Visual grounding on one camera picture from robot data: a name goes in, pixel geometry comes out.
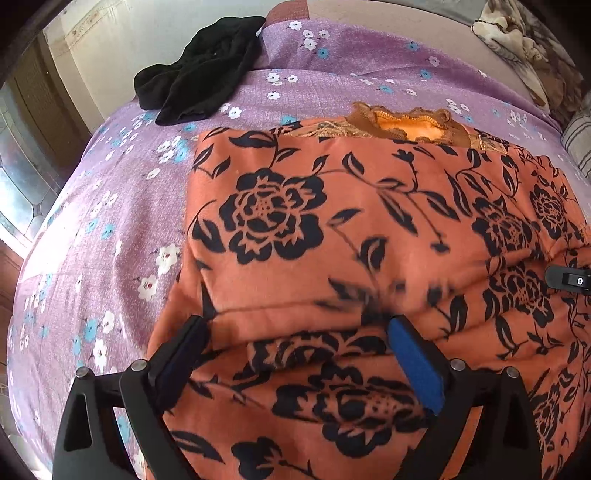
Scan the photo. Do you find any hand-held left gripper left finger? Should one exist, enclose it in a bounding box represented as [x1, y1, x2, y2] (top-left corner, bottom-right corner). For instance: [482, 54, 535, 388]
[52, 315, 211, 480]

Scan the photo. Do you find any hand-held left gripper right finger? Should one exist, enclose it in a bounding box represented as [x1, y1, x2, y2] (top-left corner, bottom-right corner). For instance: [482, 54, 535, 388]
[387, 315, 542, 480]

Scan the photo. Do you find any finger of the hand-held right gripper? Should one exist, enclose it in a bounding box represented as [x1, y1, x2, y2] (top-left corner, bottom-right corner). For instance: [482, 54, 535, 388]
[545, 265, 591, 292]

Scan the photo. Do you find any orange black floral garment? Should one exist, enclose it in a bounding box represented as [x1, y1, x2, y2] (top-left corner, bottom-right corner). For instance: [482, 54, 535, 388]
[143, 104, 591, 480]

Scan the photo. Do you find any striped beige pillow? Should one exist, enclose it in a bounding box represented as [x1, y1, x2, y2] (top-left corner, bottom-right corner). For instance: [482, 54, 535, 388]
[560, 110, 591, 182]

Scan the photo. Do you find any patterned glass door panel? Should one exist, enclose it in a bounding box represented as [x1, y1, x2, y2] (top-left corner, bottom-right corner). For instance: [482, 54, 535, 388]
[0, 83, 62, 241]

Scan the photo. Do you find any brown cream plush blanket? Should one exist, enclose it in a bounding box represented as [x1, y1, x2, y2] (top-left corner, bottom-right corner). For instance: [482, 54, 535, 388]
[471, 0, 583, 124]

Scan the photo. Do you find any black cloth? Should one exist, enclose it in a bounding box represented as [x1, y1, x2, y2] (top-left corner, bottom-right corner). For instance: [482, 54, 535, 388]
[134, 16, 267, 126]

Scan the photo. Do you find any purple floral bedsheet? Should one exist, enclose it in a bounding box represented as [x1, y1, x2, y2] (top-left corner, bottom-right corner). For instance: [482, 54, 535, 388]
[7, 18, 566, 480]

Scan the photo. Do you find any dark wooden door frame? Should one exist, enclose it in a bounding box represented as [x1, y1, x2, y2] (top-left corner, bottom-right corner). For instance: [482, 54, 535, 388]
[9, 32, 95, 160]

